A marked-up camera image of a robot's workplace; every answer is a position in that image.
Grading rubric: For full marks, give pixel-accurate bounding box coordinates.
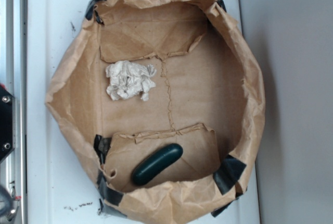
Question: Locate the crumpled white paper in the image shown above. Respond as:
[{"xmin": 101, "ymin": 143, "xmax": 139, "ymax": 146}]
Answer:
[{"xmin": 105, "ymin": 60, "xmax": 157, "ymax": 102}]

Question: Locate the silver aluminium rail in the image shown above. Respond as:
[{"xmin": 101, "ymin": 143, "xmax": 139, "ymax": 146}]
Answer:
[{"xmin": 1, "ymin": 0, "xmax": 28, "ymax": 223}]

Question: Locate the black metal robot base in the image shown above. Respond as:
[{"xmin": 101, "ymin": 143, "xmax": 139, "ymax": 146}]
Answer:
[{"xmin": 0, "ymin": 83, "xmax": 15, "ymax": 163}]

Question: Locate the brown paper bag tray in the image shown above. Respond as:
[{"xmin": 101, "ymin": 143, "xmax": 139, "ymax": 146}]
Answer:
[{"xmin": 46, "ymin": 0, "xmax": 265, "ymax": 223}]

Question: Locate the white plastic board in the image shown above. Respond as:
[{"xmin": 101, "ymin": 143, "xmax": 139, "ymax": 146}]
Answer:
[{"xmin": 27, "ymin": 0, "xmax": 245, "ymax": 223}]

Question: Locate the dark green cucumber toy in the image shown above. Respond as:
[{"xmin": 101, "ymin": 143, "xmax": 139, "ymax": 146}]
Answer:
[{"xmin": 132, "ymin": 143, "xmax": 183, "ymax": 186}]

